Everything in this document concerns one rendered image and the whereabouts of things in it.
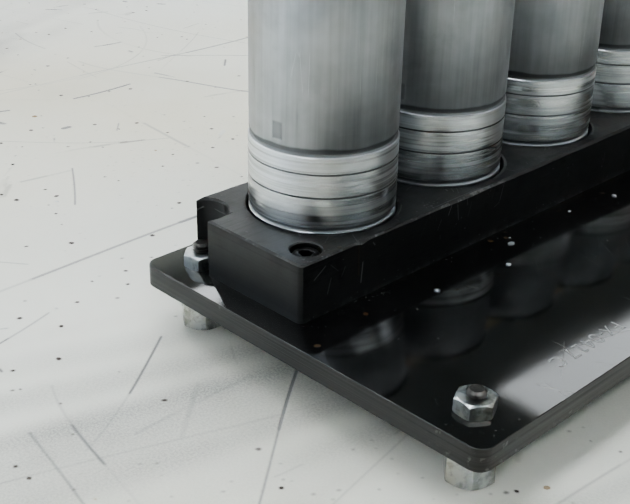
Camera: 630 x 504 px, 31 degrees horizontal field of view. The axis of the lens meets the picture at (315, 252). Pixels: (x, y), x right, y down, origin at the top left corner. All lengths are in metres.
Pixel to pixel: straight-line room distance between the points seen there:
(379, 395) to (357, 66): 0.05
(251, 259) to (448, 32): 0.05
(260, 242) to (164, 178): 0.08
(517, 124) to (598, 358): 0.06
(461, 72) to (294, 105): 0.03
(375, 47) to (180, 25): 0.20
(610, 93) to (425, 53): 0.06
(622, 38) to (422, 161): 0.06
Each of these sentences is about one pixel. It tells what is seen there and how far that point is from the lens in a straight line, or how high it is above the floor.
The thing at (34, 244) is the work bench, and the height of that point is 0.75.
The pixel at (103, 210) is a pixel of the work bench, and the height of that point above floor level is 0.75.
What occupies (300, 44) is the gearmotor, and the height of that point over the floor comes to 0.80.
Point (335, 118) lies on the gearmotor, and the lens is 0.17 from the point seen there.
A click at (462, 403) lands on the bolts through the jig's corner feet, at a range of 0.16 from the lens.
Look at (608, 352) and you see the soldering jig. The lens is 0.18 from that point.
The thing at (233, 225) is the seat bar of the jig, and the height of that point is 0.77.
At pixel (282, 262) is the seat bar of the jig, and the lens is 0.17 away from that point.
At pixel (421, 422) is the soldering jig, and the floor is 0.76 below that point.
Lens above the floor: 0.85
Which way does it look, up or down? 27 degrees down
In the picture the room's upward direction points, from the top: 1 degrees clockwise
